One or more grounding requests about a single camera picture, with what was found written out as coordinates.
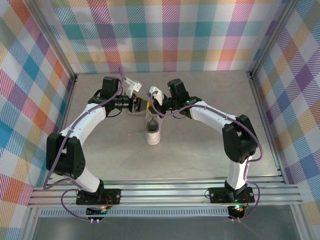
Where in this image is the white sneaker shoe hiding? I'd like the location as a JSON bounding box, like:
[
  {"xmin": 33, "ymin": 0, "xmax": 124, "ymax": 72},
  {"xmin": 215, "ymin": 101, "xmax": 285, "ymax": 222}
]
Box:
[{"xmin": 145, "ymin": 109, "xmax": 164, "ymax": 146}]

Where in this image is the plaid cloth backdrop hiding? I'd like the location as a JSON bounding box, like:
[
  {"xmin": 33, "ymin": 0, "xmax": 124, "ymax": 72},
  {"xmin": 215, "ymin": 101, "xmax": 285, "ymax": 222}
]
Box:
[
  {"xmin": 37, "ymin": 0, "xmax": 288, "ymax": 75},
  {"xmin": 0, "ymin": 0, "xmax": 76, "ymax": 240},
  {"xmin": 249, "ymin": 0, "xmax": 320, "ymax": 240}
]

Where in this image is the left controller board with LEDs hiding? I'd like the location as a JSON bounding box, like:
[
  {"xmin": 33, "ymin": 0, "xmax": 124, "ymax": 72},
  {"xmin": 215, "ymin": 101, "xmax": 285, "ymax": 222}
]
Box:
[{"xmin": 85, "ymin": 204, "xmax": 110, "ymax": 217}]

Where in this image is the controller board with leds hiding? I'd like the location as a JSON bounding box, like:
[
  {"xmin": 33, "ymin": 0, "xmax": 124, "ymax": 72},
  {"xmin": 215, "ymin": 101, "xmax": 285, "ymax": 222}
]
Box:
[
  {"xmin": 228, "ymin": 204, "xmax": 247, "ymax": 220},
  {"xmin": 85, "ymin": 204, "xmax": 110, "ymax": 217}
]

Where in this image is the right controller board with LEDs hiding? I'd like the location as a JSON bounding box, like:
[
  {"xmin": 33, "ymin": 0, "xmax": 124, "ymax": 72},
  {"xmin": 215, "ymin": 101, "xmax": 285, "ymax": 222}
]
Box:
[{"xmin": 228, "ymin": 204, "xmax": 247, "ymax": 220}]

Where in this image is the aluminium side rail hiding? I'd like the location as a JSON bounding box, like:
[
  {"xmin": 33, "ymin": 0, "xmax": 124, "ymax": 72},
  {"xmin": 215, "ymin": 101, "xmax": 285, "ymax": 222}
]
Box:
[
  {"xmin": 42, "ymin": 74, "xmax": 79, "ymax": 188},
  {"xmin": 247, "ymin": 71, "xmax": 286, "ymax": 185}
]

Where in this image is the narrow aluminium rail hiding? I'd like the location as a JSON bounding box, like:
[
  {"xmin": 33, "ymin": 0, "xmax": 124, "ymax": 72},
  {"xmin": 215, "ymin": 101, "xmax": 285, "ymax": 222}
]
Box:
[{"xmin": 46, "ymin": 175, "xmax": 286, "ymax": 187}]

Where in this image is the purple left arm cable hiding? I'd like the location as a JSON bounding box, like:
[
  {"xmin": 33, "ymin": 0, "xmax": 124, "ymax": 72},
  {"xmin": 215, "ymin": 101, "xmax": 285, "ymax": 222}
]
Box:
[{"xmin": 42, "ymin": 66, "xmax": 127, "ymax": 222}]

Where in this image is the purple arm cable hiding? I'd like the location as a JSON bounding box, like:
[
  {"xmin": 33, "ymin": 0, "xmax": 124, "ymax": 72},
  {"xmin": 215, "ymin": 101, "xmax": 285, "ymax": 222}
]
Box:
[
  {"xmin": 148, "ymin": 91, "xmax": 265, "ymax": 223},
  {"xmin": 42, "ymin": 66, "xmax": 127, "ymax": 222}
]

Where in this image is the wide aluminium mounting rail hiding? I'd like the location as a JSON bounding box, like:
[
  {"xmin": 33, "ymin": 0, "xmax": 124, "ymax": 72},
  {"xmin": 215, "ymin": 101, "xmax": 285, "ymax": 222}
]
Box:
[{"xmin": 26, "ymin": 184, "xmax": 304, "ymax": 209}]

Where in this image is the aluminium corner post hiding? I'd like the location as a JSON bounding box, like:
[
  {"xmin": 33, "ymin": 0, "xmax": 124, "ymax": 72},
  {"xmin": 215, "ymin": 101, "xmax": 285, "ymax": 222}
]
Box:
[
  {"xmin": 246, "ymin": 0, "xmax": 300, "ymax": 77},
  {"xmin": 28, "ymin": 0, "xmax": 78, "ymax": 82}
]

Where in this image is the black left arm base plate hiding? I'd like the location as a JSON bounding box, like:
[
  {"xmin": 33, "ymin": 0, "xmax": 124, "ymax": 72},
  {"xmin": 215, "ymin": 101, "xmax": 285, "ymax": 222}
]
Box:
[{"xmin": 75, "ymin": 188, "xmax": 122, "ymax": 206}]

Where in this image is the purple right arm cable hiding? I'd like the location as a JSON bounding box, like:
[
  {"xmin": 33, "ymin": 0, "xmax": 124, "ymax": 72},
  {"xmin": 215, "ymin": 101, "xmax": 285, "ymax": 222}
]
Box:
[{"xmin": 148, "ymin": 91, "xmax": 265, "ymax": 223}]

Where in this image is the slotted grey cable duct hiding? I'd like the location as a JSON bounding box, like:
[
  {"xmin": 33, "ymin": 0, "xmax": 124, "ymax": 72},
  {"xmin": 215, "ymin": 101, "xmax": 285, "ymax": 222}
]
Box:
[{"xmin": 39, "ymin": 206, "xmax": 232, "ymax": 219}]

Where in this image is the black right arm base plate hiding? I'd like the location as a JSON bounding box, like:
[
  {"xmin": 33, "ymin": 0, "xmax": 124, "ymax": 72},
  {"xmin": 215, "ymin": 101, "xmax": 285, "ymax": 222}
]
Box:
[{"xmin": 208, "ymin": 186, "xmax": 256, "ymax": 204}]

